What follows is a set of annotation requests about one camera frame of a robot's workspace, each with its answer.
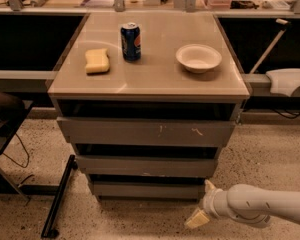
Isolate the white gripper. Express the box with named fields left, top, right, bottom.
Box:
left=184, top=179, right=230, bottom=229

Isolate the grey bottom drawer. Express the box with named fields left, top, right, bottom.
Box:
left=88, top=182, right=205, bottom=199

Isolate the grey drawer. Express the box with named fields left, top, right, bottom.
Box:
left=57, top=117, right=234, bottom=147
left=76, top=155, right=217, bottom=178
left=88, top=182, right=205, bottom=199

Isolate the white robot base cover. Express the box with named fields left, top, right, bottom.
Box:
left=266, top=68, right=300, bottom=97

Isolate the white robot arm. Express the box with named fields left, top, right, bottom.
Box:
left=184, top=180, right=300, bottom=229

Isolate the grey middle drawer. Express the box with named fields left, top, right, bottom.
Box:
left=76, top=155, right=217, bottom=178

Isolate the grey top drawer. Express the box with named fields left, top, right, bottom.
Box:
left=57, top=117, right=234, bottom=147

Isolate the grey drawer cabinet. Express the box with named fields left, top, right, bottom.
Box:
left=48, top=11, right=249, bottom=187

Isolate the white bowl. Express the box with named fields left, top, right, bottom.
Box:
left=175, top=44, right=222, bottom=74

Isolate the black metal stand leg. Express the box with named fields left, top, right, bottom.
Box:
left=41, top=155, right=76, bottom=239

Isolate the yellow sponge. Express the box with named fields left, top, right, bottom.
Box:
left=85, top=48, right=110, bottom=74

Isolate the blue Pepsi can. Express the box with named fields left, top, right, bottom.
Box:
left=120, top=22, right=141, bottom=61

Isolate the black chair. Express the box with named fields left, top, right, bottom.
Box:
left=0, top=92, right=33, bottom=200

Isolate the white stick with handle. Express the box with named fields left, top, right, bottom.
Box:
left=249, top=18, right=291, bottom=74

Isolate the black floor cable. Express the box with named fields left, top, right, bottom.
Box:
left=1, top=132, right=31, bottom=170

